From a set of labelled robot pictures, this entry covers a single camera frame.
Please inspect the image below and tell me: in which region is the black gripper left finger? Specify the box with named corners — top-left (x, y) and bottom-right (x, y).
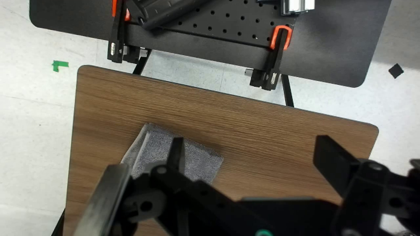
top-left (114, 137), bottom-right (263, 236)

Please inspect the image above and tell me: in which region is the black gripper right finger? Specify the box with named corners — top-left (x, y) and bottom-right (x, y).
top-left (312, 134), bottom-right (420, 236)

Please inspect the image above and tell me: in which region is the grey towel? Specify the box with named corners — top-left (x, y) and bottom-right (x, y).
top-left (120, 123), bottom-right (225, 187)

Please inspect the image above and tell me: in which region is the black square floor tape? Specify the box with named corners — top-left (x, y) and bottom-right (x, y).
top-left (387, 62), bottom-right (405, 81)

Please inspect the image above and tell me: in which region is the black cart leg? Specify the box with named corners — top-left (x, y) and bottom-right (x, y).
top-left (280, 73), bottom-right (295, 109)
top-left (131, 49), bottom-right (152, 77)

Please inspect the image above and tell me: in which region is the black perforated metal plate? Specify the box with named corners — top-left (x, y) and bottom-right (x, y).
top-left (28, 0), bottom-right (393, 90)

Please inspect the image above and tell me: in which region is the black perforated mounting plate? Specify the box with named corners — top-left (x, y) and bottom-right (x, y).
top-left (124, 0), bottom-right (303, 49)

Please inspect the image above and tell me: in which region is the black cylindrical device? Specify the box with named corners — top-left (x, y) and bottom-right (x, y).
top-left (130, 0), bottom-right (207, 32)

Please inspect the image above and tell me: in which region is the green floor tape mark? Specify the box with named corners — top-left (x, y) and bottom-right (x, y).
top-left (49, 60), bottom-right (70, 74)

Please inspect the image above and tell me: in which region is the silver blurred bracket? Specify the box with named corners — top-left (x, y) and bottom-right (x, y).
top-left (70, 163), bottom-right (132, 236)

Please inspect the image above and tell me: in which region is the black clamp with orange handle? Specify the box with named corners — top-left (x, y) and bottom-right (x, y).
top-left (106, 0), bottom-right (141, 65)
top-left (248, 24), bottom-right (294, 92)

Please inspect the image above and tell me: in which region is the silver aluminium extrusion rail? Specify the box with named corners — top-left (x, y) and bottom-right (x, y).
top-left (279, 0), bottom-right (317, 18)

